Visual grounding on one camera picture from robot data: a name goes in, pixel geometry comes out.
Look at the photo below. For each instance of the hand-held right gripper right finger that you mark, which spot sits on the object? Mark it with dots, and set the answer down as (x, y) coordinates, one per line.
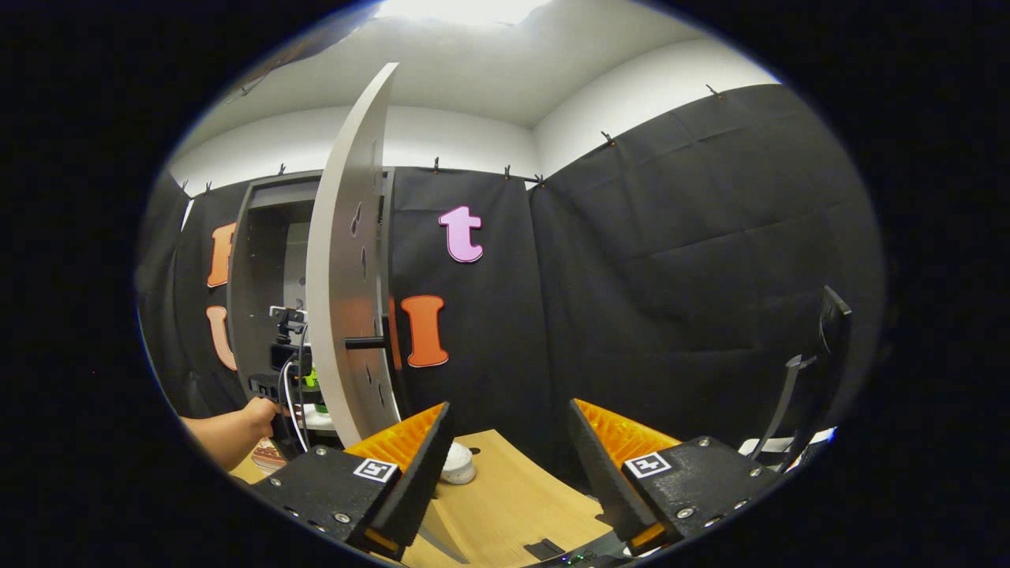
(604, 481)

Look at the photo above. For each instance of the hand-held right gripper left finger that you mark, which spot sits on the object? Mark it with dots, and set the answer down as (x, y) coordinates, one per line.
(414, 493)

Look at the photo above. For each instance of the green label bottle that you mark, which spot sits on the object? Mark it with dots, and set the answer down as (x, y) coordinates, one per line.
(312, 381)

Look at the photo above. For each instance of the grey cabinet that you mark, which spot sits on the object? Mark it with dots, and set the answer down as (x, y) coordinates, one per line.
(252, 315)

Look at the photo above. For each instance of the white cabinet door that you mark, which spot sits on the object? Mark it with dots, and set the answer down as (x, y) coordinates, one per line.
(339, 276)

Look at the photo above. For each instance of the small white lidded jar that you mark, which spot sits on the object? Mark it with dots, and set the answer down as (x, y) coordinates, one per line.
(458, 465)

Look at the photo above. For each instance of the black electronic device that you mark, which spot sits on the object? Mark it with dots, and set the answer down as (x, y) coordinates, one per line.
(588, 557)

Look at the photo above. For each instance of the small black block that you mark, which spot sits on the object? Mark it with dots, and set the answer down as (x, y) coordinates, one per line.
(544, 548)

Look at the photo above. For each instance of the white flat panel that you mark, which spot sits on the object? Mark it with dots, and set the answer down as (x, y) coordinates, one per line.
(789, 442)

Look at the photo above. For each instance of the ceiling light panel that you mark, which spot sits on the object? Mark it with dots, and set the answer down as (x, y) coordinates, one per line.
(458, 8)

